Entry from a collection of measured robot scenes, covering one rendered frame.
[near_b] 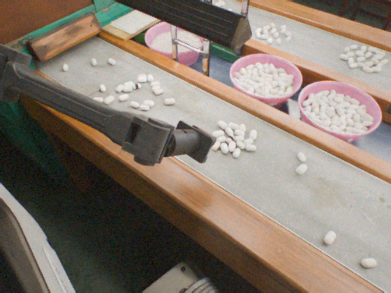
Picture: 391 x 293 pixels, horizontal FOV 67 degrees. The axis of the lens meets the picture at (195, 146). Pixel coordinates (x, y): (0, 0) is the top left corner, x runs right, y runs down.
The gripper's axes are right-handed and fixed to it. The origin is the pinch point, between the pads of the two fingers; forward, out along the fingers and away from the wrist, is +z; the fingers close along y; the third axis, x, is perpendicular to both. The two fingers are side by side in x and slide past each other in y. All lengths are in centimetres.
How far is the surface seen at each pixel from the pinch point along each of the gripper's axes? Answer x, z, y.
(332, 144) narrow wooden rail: -11.0, 29.1, -24.9
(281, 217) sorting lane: 9.7, 8.1, -24.5
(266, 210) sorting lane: 10.2, 7.5, -20.4
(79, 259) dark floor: 90, 26, 46
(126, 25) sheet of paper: -18, 33, 74
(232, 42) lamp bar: -24.5, -1.6, 4.3
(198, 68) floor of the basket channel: -14, 45, 38
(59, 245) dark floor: 92, 24, 59
